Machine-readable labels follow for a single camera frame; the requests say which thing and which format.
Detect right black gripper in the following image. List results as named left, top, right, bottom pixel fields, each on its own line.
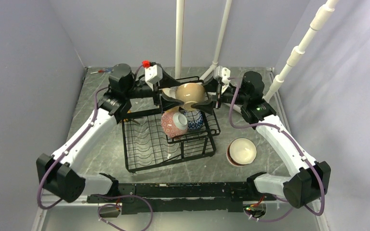
left=191, top=75, right=249, bottom=115

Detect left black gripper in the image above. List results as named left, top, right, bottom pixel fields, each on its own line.
left=124, top=68, right=184, bottom=111

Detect tan speckled bowl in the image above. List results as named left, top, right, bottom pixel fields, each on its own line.
left=175, top=83, right=205, bottom=111

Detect blue white patterned bowl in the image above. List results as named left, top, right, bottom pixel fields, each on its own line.
left=183, top=110, right=204, bottom=131

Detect pink patterned bowl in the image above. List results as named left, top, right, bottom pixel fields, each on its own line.
left=161, top=111, right=188, bottom=138

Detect yellow patterned bowl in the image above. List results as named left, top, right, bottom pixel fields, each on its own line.
left=162, top=88, right=176, bottom=99

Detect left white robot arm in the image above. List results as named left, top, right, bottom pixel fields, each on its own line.
left=36, top=62, right=181, bottom=209

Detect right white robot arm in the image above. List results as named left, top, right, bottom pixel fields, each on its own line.
left=192, top=71, right=331, bottom=216

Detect striped stacked bowls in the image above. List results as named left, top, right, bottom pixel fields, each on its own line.
left=226, top=138, right=257, bottom=167

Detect yellow black pliers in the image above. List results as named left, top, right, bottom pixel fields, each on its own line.
left=122, top=118, right=142, bottom=125

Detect red blue screwdriver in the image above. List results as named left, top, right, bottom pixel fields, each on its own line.
left=91, top=67, right=113, bottom=74

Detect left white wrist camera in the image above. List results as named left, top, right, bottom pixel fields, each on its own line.
left=142, top=60, right=163, bottom=86

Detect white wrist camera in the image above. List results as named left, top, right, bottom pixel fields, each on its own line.
left=142, top=60, right=163, bottom=86
left=213, top=66, right=231, bottom=85

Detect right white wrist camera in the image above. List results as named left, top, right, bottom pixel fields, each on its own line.
left=213, top=66, right=231, bottom=85

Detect black wire dish rack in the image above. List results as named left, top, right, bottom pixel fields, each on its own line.
left=122, top=95, right=221, bottom=173

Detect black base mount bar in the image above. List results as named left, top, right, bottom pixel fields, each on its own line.
left=86, top=181, right=277, bottom=215

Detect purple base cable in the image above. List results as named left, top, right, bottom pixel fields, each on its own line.
left=97, top=195, right=154, bottom=231

